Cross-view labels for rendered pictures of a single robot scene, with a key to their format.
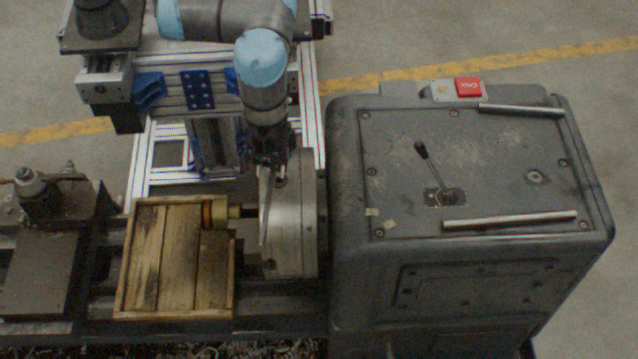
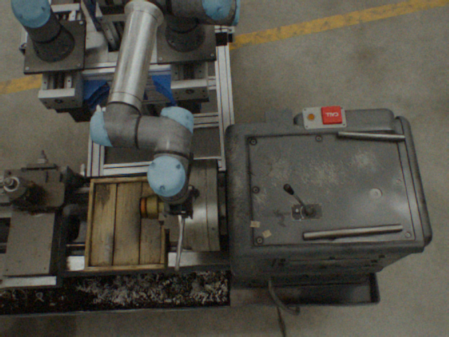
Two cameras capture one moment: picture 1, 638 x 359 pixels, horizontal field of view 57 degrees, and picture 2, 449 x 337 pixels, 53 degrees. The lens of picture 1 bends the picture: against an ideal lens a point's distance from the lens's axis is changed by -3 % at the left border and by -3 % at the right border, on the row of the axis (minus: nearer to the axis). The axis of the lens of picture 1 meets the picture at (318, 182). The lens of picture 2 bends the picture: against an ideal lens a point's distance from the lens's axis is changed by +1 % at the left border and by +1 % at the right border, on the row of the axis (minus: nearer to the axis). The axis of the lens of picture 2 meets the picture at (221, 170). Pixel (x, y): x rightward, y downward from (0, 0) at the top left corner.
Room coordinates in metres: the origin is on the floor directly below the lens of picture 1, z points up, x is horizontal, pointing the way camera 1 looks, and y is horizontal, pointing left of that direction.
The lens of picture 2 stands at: (0.34, -0.07, 2.55)
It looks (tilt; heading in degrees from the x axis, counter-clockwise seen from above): 69 degrees down; 7
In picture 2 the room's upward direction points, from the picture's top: 7 degrees counter-clockwise
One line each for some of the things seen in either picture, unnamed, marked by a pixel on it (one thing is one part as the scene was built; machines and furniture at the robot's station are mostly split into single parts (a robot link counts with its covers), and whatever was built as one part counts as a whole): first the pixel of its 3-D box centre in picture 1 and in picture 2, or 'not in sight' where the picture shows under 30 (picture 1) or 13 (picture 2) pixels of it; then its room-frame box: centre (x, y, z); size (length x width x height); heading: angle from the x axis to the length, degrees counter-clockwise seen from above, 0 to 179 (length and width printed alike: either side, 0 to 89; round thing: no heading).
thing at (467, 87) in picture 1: (468, 88); (331, 116); (1.02, -0.36, 1.26); 0.06 x 0.06 x 0.02; 2
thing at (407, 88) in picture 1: (398, 95); (278, 122); (1.01, -0.19, 1.24); 0.09 x 0.08 x 0.03; 92
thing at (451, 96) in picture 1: (457, 97); (323, 120); (1.02, -0.34, 1.23); 0.13 x 0.08 x 0.05; 92
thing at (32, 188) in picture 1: (28, 180); (13, 185); (0.83, 0.70, 1.13); 0.08 x 0.08 x 0.03
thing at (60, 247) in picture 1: (50, 241); (35, 217); (0.77, 0.70, 0.95); 0.43 x 0.17 x 0.05; 2
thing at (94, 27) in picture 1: (98, 9); (49, 36); (1.38, 0.63, 1.21); 0.15 x 0.15 x 0.10
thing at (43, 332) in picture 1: (38, 256); (27, 225); (0.75, 0.75, 0.90); 0.47 x 0.30 x 0.06; 2
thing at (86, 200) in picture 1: (59, 211); (39, 197); (0.83, 0.68, 0.99); 0.20 x 0.10 x 0.05; 92
